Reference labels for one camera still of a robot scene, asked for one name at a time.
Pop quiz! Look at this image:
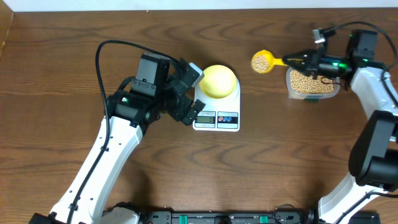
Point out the yellow measuring scoop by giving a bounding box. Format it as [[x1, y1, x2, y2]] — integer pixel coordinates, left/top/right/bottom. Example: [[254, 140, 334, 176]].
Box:
[[251, 50, 286, 73]]

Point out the clear container of soybeans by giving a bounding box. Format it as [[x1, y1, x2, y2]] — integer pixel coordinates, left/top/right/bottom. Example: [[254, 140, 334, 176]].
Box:
[[286, 67, 340, 101]]

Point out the white digital kitchen scale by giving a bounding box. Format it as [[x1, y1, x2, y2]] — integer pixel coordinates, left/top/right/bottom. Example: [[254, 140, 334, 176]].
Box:
[[192, 77, 241, 132]]

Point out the pale yellow plastic bowl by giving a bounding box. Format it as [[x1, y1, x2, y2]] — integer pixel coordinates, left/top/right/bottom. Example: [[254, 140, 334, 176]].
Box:
[[199, 65, 237, 99]]

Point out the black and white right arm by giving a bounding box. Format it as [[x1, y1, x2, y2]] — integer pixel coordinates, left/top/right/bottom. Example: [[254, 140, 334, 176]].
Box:
[[282, 26, 397, 223]]

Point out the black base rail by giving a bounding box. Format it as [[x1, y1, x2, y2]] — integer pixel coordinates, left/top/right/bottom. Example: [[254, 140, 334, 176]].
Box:
[[138, 209, 321, 224]]

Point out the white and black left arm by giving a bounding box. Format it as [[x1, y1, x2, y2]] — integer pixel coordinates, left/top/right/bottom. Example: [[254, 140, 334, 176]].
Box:
[[30, 53, 205, 224]]

